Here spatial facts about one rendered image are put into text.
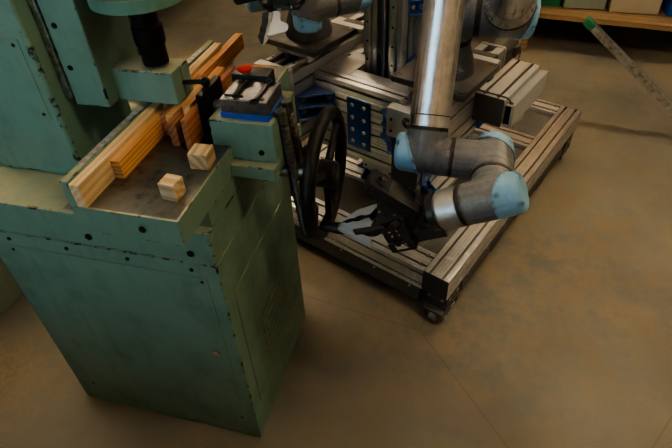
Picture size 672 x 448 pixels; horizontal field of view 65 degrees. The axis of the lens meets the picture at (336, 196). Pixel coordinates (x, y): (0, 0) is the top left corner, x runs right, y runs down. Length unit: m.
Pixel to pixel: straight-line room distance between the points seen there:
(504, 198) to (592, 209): 1.57
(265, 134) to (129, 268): 0.43
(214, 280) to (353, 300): 0.88
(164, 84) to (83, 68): 0.15
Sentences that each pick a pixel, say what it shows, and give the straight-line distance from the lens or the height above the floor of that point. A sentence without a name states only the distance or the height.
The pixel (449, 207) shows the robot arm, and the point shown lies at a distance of 0.93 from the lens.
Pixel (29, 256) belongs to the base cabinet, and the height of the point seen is 0.64.
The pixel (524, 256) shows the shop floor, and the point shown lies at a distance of 2.16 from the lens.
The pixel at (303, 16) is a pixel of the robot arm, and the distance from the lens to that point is 1.40.
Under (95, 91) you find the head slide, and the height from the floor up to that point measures 1.00.
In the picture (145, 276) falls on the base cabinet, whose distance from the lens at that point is 1.23.
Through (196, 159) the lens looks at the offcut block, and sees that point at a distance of 1.02.
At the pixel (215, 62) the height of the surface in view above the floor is 0.94.
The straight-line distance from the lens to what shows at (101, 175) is 1.04.
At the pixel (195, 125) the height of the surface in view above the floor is 0.94.
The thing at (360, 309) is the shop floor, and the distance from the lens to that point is 1.90.
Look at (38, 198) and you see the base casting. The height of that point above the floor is 0.80.
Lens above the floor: 1.49
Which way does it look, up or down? 39 degrees down
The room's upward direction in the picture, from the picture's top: 3 degrees counter-clockwise
